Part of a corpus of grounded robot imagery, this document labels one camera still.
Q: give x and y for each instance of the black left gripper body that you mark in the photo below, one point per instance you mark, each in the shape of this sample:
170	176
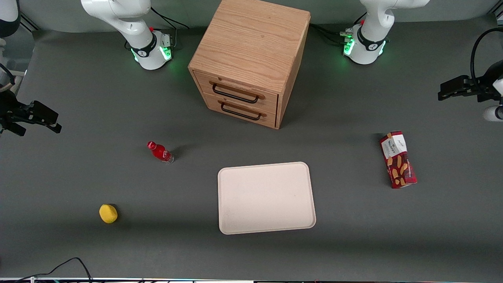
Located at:
481	88

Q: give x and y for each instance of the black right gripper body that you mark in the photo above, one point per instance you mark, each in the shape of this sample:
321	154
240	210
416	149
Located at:
8	109

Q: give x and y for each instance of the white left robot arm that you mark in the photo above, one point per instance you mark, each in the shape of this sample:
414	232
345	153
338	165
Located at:
377	27

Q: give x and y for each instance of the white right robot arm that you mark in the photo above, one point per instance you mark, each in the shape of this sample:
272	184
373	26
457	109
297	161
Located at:
133	27

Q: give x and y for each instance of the red cookie box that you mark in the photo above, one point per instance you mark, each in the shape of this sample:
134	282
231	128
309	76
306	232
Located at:
398	161

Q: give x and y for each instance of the beige rectangular tray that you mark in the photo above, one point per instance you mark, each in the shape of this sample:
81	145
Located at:
266	198

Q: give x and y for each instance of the yellow lemon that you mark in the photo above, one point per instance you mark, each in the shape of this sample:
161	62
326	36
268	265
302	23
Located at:
108	214

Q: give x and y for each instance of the small red soda bottle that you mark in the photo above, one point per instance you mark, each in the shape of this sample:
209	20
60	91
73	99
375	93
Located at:
160	152

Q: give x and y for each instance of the wooden drawer cabinet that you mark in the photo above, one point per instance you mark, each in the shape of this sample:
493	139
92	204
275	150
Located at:
255	43

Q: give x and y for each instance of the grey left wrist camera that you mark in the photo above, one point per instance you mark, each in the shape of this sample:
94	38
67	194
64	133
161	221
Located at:
494	113

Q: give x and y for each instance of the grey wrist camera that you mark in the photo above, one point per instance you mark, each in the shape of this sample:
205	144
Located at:
494	113
5	80

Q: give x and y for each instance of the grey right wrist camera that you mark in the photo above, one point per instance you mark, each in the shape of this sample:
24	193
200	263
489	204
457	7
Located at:
5	80

